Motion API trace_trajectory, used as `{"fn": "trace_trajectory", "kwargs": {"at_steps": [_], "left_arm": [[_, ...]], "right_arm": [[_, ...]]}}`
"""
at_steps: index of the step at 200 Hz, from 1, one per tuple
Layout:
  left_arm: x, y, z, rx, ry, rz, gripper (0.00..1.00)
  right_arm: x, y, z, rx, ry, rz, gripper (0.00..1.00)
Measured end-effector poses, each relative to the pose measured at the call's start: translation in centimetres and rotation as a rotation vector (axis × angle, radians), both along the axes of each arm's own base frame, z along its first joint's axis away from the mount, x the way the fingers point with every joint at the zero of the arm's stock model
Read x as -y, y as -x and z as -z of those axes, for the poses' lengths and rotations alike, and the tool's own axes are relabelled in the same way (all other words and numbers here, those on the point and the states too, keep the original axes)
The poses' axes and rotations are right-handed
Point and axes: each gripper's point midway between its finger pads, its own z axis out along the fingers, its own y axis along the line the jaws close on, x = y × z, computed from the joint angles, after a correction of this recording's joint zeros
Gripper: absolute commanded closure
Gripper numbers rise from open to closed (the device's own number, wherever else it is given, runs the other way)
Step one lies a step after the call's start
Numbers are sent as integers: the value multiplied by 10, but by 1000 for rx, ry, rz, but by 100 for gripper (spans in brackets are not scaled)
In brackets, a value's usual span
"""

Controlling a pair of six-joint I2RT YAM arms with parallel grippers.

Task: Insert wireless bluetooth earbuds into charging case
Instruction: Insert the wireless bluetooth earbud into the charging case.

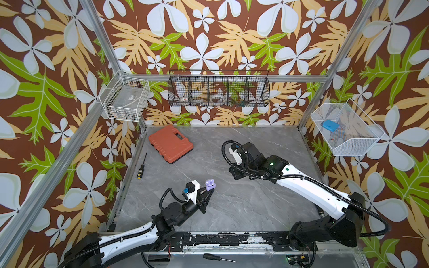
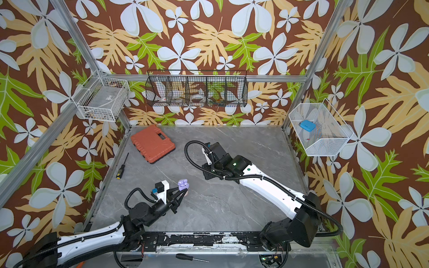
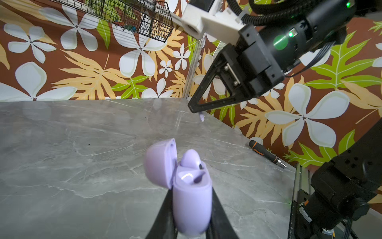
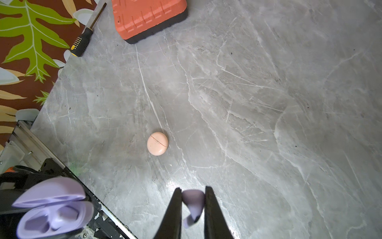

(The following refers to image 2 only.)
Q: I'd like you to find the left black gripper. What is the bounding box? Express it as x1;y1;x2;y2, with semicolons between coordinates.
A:
145;184;185;228

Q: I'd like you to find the purple earbud charging case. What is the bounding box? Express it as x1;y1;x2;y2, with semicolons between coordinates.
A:
178;179;189;191

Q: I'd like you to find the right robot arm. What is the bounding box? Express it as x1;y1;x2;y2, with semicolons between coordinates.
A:
184;140;344;250

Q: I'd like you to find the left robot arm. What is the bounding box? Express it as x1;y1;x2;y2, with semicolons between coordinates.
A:
14;183;188;268

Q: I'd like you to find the red plastic tool case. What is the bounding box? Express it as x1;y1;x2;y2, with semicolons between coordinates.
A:
131;125;176;164

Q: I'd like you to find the black screwdriver front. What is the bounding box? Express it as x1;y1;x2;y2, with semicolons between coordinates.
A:
175;253;209;263

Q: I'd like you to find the black yellow screwdriver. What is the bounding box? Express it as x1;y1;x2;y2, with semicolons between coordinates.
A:
116;154;129;179

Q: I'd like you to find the blue object in basket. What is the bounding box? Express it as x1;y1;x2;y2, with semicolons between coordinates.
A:
299;120;316;132

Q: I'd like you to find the white mesh basket right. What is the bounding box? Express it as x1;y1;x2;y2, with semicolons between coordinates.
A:
289;99;354;157

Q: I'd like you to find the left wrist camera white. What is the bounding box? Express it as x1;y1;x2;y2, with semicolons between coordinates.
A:
151;180;170;204

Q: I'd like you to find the black wire basket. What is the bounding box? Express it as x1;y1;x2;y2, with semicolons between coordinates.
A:
145;69;249;107

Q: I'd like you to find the white wire basket left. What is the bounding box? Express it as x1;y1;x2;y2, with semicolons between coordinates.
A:
74;72;130;122

